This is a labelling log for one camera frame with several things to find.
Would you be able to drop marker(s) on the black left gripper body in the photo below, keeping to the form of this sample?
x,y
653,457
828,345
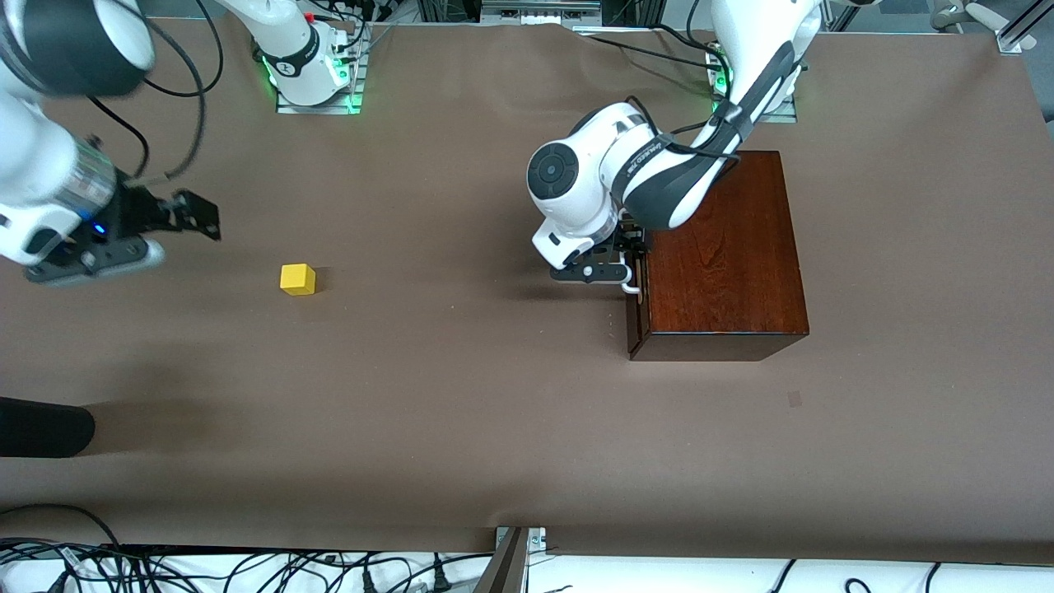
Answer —
x,y
629,240

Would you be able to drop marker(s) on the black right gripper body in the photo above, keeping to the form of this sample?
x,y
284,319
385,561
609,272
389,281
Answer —
x,y
138,212

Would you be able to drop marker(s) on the yellow block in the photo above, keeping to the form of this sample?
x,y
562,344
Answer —
x,y
297,278

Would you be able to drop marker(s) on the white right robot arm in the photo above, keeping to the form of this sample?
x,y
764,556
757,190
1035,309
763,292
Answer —
x,y
33,165

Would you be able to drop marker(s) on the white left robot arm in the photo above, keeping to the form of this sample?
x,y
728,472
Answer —
x,y
576,181

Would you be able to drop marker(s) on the dark brown wooden cabinet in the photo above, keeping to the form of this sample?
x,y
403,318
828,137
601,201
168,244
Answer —
x,y
725,247

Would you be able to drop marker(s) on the black cylinder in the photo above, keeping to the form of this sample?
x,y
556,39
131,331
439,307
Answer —
x,y
41,427

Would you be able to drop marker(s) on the black equipment rack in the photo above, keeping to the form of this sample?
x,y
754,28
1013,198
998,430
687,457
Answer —
x,y
535,8

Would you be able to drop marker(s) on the brown table cover sheet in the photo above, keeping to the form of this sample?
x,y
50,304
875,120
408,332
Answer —
x,y
412,412

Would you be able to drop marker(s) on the grey metal beam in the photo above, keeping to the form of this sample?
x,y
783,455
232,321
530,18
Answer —
x,y
504,568

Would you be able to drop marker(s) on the black power plug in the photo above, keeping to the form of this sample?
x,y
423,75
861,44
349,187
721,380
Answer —
x,y
441,581
368,581

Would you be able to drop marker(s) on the grey chair base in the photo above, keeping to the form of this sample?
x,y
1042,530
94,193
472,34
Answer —
x,y
972,15

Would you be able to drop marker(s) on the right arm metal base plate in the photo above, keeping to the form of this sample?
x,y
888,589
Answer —
x,y
317,105

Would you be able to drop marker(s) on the silver corner bracket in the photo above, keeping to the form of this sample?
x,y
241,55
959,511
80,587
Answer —
x,y
537,539

